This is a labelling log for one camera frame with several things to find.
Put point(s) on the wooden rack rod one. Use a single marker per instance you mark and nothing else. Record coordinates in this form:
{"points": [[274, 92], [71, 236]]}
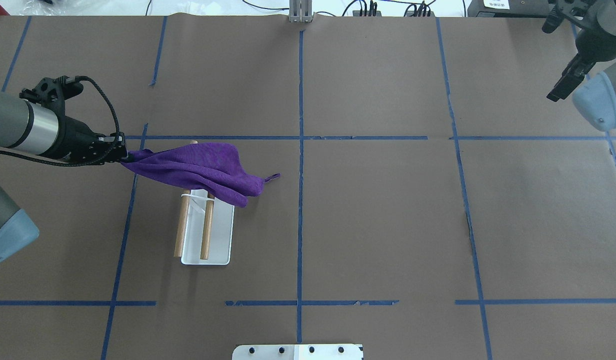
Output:
{"points": [[182, 223]]}

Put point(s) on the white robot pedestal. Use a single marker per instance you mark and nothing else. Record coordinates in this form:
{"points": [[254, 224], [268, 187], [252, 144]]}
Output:
{"points": [[326, 351]]}

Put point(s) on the black desktop box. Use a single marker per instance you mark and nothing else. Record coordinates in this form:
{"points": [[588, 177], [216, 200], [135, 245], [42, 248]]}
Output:
{"points": [[509, 9]]}

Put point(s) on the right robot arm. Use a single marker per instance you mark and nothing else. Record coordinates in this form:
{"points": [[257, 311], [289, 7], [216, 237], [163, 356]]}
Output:
{"points": [[589, 79]]}

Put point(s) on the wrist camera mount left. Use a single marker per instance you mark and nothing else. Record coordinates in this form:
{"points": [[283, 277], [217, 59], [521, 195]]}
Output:
{"points": [[52, 93]]}

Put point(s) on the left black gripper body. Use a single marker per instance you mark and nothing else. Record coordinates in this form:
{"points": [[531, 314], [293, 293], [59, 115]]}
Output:
{"points": [[76, 141]]}

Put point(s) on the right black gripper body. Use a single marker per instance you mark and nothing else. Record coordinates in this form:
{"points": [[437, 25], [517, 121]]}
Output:
{"points": [[597, 44]]}

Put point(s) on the power strip with plugs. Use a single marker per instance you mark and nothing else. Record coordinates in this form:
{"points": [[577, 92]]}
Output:
{"points": [[401, 8]]}

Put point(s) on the purple microfibre towel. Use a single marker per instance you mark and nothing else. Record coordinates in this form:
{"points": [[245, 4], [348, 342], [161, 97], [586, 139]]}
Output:
{"points": [[212, 167]]}

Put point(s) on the wooden rack rod two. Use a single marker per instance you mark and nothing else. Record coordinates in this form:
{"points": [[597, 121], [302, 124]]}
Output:
{"points": [[207, 226]]}

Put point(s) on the aluminium frame post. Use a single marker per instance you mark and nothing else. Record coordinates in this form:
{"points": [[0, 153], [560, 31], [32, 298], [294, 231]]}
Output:
{"points": [[301, 11]]}

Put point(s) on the white rack base tray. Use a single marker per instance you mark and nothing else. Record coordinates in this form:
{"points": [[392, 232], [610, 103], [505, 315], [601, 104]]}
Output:
{"points": [[221, 235]]}

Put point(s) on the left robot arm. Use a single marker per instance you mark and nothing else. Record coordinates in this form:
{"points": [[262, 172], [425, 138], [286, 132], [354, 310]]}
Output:
{"points": [[34, 127]]}

